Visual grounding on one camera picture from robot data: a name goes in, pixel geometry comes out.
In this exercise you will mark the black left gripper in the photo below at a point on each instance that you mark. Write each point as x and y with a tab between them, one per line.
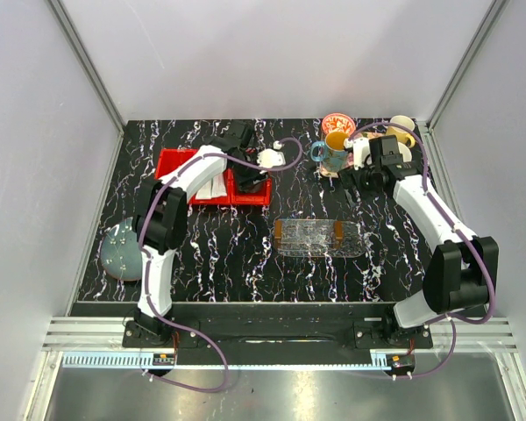
258	174

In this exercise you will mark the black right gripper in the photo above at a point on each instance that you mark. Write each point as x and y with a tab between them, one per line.
351	177

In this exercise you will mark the dark grey mug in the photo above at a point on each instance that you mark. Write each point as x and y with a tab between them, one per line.
250	185

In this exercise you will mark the white toothpaste tube red cap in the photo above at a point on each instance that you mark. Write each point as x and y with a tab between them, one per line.
218	186

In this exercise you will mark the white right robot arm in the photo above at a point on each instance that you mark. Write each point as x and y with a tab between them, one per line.
463	266

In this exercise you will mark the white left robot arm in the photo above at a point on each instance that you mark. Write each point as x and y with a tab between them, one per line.
161	218

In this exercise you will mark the red bin with toothpaste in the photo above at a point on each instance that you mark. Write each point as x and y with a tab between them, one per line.
217	201

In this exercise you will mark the white toothpaste tube dark cap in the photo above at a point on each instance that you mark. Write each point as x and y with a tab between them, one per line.
204	193

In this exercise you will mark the red bin with mug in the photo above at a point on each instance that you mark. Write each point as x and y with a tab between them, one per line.
261	197

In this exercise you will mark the floral placemat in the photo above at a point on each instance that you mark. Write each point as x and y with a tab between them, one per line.
369	135

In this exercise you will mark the blue floral mug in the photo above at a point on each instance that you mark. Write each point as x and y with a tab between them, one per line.
330	152

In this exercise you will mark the white cup on saucer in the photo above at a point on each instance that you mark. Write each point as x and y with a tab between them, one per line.
405	152

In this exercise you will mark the red patterned bowl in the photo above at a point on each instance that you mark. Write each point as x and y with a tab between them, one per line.
338	122

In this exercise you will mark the yellow mug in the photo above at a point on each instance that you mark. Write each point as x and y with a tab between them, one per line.
402	127

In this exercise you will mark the blue-grey ceramic plate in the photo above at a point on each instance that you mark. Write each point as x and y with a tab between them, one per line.
119	252

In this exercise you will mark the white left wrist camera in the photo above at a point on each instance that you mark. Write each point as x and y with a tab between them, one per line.
270	158

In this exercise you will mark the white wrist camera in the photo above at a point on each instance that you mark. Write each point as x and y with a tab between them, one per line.
358	150
270	158

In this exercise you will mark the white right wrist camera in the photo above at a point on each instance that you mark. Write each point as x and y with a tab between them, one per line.
358	150

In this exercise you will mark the clear glass tray wooden handles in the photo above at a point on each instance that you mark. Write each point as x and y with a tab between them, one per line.
318	238

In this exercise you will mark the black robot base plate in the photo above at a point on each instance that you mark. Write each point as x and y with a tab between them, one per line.
358	333

